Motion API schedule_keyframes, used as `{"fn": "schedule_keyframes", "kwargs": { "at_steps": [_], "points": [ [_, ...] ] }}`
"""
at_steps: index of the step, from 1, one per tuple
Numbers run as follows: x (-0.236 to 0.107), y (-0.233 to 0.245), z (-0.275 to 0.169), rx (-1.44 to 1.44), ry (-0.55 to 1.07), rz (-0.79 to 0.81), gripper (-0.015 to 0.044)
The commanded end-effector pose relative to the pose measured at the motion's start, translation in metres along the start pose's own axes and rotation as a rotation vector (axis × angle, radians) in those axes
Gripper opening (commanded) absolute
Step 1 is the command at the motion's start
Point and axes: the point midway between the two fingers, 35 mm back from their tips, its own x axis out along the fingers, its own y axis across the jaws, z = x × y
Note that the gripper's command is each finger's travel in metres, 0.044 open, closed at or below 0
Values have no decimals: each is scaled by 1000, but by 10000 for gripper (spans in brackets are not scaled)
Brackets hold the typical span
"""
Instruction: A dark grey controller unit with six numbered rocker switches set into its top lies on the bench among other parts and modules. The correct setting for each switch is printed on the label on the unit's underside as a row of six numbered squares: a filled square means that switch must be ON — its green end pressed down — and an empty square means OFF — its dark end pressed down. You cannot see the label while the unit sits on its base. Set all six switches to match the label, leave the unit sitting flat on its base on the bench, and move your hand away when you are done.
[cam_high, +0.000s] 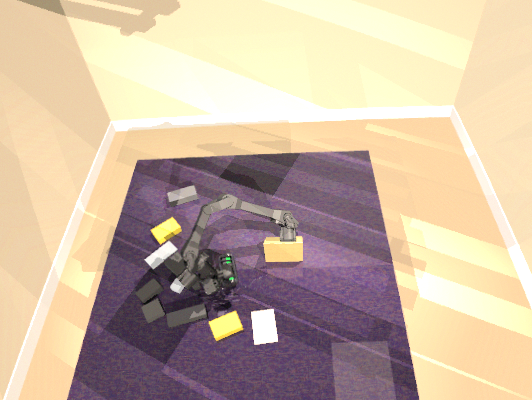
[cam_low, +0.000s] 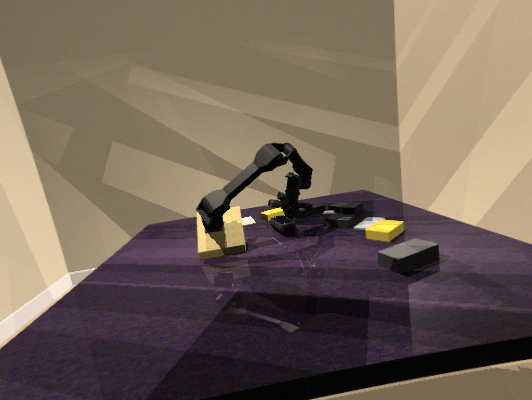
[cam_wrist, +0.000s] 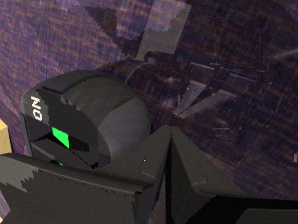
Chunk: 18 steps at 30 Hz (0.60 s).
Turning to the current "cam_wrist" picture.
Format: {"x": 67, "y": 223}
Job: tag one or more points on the dark grey controller unit with white label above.
{"x": 83, "y": 119}

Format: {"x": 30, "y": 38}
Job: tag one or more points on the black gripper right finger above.
{"x": 197, "y": 192}

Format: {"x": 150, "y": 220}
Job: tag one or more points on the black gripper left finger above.
{"x": 122, "y": 192}

